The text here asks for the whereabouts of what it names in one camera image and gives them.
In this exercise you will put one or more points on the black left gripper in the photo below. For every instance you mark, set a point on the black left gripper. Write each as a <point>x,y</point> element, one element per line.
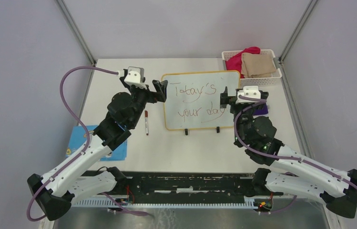
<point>160,88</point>

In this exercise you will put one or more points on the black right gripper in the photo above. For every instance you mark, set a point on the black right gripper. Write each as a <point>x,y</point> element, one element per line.
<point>231,100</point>

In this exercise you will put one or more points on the red capped whiteboard marker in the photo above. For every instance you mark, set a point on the red capped whiteboard marker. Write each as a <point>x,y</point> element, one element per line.
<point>146,122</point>

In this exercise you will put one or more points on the yellow framed whiteboard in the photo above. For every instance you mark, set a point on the yellow framed whiteboard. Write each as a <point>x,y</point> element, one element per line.
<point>193,100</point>

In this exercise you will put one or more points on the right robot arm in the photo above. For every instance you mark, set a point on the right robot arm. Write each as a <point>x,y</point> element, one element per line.
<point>284,170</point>

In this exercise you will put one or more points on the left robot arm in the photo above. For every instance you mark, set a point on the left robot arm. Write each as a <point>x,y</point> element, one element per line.
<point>58,189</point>

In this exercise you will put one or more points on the red cloth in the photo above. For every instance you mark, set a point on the red cloth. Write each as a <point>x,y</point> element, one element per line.
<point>235,62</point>

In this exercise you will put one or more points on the purple cloth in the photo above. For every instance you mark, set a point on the purple cloth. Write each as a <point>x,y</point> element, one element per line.
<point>261,110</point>

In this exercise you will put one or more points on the white perforated basket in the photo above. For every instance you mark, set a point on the white perforated basket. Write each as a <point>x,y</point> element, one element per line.
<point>275,77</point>

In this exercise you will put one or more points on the beige cloth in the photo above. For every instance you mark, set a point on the beige cloth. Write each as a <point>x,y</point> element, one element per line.
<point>257,65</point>

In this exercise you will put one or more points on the blue patterned cloth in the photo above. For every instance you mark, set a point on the blue patterned cloth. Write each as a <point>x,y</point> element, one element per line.
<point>78,137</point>

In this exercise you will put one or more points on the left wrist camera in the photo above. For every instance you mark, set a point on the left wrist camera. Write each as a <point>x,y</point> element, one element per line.
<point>132,75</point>

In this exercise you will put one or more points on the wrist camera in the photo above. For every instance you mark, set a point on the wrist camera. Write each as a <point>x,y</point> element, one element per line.
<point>248,94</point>
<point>132,75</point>

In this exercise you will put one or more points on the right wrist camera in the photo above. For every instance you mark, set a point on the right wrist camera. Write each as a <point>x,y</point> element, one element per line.
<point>248,94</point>

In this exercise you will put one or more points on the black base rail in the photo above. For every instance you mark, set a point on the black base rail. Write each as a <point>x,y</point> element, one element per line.
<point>187,188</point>

